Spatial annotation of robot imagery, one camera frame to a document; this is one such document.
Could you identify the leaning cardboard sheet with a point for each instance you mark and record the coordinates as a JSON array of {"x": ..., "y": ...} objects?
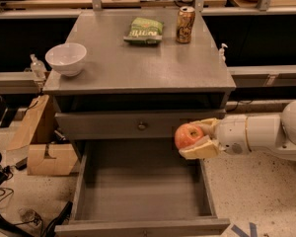
[{"x": 37, "y": 125}]

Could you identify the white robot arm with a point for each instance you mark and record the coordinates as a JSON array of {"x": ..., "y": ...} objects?
[{"x": 274, "y": 134}]

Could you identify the brown cardboard box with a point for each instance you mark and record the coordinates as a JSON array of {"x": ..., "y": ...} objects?
[{"x": 51, "y": 159}]

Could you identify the green chip bag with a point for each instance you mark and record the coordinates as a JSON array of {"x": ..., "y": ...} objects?
[{"x": 145, "y": 31}]

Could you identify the clear plastic bottle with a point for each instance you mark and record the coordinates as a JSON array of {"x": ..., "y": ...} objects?
[{"x": 38, "y": 67}]

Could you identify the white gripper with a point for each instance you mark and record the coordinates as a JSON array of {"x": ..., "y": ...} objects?
[{"x": 233, "y": 132}]

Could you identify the grey wooden drawer cabinet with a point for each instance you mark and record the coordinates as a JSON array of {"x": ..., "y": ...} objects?
[{"x": 122, "y": 76}]

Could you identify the orange drink can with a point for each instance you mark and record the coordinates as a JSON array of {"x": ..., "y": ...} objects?
[{"x": 185, "y": 20}]

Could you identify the closed grey top drawer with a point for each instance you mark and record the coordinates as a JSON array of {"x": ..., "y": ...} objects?
[{"x": 128, "y": 124}]

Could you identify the white ceramic bowl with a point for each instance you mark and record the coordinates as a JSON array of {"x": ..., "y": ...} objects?
[{"x": 67, "y": 59}]

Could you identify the open grey middle drawer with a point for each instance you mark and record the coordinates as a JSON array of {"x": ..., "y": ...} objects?
[{"x": 141, "y": 188}]

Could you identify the red apple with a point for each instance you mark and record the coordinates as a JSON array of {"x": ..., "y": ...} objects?
[{"x": 187, "y": 135}]

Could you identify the small white pump bottle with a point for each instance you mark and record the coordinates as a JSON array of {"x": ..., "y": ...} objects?
[{"x": 222, "y": 51}]

